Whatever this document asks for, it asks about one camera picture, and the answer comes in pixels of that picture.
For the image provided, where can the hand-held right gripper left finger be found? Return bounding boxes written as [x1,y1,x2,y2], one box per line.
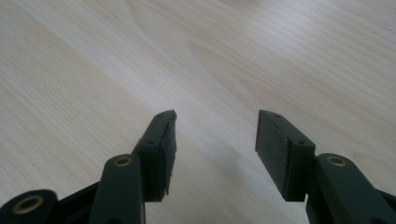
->
[132,108,178,203]

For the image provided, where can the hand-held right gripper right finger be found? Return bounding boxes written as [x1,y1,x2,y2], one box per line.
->
[255,109,318,203]

